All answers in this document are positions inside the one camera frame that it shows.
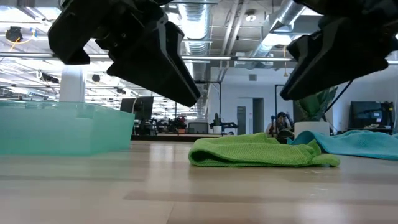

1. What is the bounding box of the long black hanging cable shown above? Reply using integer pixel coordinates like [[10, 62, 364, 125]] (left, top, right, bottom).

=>
[[323, 80, 354, 114]]

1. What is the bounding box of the person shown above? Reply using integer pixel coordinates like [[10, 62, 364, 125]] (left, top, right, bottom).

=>
[[266, 111, 295, 139]]

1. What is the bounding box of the black office monitor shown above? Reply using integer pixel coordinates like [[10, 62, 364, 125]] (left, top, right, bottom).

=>
[[120, 96, 154, 121]]

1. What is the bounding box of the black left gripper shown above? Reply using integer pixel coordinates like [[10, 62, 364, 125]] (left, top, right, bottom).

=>
[[47, 0, 202, 107]]

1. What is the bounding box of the green microfiber towel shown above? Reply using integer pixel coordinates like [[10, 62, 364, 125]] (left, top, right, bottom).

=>
[[188, 132, 341, 168]]

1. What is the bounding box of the green plant in white pot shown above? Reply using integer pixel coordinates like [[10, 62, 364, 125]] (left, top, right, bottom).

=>
[[294, 86, 338, 138]]

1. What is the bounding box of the small cactus in white pot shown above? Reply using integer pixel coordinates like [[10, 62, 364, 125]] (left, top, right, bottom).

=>
[[213, 112, 223, 134]]

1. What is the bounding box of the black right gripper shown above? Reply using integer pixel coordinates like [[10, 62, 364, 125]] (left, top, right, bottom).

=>
[[279, 0, 398, 101]]

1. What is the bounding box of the teal translucent plastic basket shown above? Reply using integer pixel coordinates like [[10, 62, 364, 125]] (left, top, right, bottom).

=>
[[0, 100, 136, 156]]

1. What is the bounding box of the black wall television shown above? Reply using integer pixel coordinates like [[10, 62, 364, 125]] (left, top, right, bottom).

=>
[[348, 100, 394, 129]]

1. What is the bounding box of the blue microfiber towel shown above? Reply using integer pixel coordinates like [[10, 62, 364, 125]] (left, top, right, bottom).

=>
[[287, 129, 398, 161]]

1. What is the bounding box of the white building pillar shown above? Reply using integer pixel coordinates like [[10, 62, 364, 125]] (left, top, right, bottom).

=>
[[58, 65, 86, 103]]

